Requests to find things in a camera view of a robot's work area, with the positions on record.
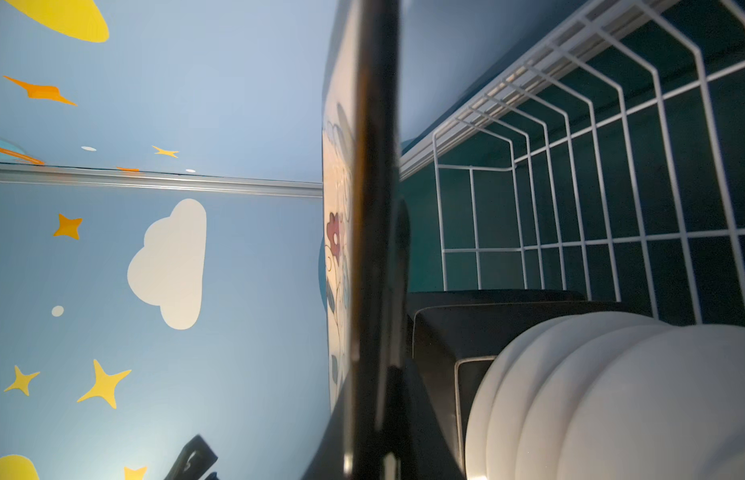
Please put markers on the white round plate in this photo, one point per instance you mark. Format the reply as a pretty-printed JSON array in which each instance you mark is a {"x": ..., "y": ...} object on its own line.
[
  {"x": 550, "y": 416},
  {"x": 672, "y": 407},
  {"x": 538, "y": 398},
  {"x": 477, "y": 420}
]

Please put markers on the white wire dish rack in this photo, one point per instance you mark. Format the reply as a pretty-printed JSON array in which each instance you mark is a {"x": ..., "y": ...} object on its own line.
[{"x": 608, "y": 160}]

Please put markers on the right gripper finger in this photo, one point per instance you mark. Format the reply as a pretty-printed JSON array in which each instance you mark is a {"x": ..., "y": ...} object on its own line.
[{"x": 195, "y": 462}]

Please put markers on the black square floral plate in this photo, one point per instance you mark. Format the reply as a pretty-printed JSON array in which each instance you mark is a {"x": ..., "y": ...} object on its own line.
[
  {"x": 445, "y": 335},
  {"x": 382, "y": 423}
]

